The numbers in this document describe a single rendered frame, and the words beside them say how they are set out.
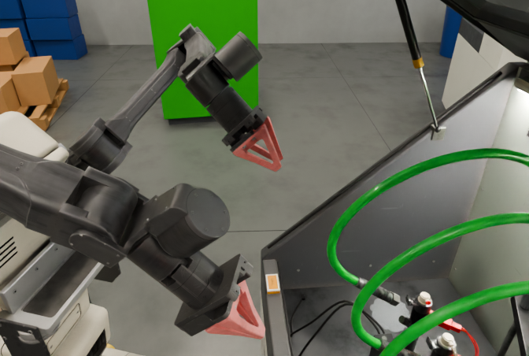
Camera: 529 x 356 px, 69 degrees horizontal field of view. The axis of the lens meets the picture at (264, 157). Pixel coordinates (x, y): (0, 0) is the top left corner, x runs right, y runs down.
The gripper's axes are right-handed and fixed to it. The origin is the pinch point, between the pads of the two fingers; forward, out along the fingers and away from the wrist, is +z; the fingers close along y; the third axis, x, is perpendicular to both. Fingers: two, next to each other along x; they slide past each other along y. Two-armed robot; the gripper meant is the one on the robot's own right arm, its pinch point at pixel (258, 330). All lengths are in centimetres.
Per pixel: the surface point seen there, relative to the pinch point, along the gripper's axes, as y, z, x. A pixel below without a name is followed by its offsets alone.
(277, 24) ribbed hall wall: -123, 9, 649
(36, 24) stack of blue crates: -345, -236, 489
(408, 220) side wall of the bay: 8, 35, 51
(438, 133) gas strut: 27, 18, 51
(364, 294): 10.8, 8.1, 6.4
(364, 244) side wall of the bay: -5, 33, 49
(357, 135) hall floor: -57, 118, 310
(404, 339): 14.8, 9.7, -0.8
